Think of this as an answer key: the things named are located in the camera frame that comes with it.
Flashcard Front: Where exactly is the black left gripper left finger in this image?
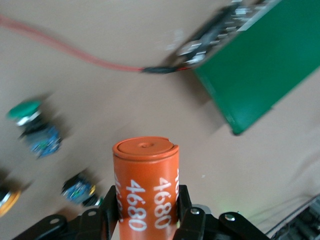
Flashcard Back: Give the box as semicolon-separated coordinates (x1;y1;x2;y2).
14;184;123;240

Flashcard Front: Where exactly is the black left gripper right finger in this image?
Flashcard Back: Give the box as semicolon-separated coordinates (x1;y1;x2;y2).
172;184;271;240

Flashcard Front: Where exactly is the green push button switch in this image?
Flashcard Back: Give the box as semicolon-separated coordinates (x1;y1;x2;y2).
61;174;105;208
6;99;63;160

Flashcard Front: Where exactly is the orange 4680 cylinder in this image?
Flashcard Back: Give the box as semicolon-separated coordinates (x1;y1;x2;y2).
111;136;180;240

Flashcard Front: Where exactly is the yellow push button switch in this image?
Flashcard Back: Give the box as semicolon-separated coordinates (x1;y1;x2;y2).
0;169;23;217

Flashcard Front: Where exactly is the green conveyor belt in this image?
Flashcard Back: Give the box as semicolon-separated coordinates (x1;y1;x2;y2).
164;0;320;136

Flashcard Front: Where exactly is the red black conveyor power wire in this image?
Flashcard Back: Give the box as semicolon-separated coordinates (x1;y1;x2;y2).
0;13;195;75

